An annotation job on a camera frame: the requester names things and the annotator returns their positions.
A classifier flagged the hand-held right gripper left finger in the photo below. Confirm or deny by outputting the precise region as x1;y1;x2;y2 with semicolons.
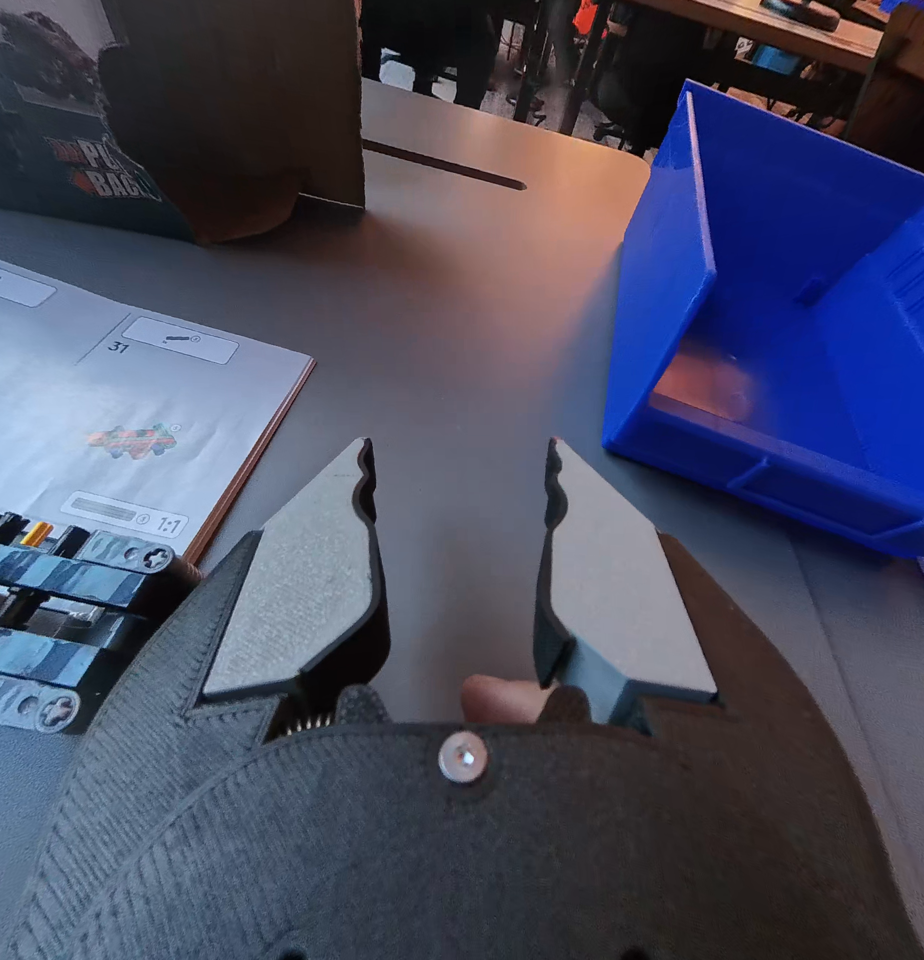
198;437;393;705

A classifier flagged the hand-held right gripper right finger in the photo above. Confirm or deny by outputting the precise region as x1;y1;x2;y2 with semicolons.
531;437;721;729

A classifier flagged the dark blue lego model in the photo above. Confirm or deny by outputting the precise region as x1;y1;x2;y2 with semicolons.
0;510;204;735

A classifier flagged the printed cardboard lego box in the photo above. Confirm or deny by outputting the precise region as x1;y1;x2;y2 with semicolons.
0;0;367;247

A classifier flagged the person's right hand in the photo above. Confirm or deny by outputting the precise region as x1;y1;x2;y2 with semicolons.
460;673;556;726

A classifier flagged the white instruction booklet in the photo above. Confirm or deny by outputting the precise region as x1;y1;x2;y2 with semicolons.
0;253;318;565

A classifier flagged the blue plastic storage bin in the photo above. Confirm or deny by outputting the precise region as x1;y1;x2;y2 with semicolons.
603;78;924;564

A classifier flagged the black office chair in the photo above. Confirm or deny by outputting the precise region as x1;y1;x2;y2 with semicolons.
593;30;680;155

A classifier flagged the wooden table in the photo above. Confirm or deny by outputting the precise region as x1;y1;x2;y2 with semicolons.
634;0;924;76

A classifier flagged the black round object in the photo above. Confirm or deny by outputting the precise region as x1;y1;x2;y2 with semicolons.
762;0;841;33

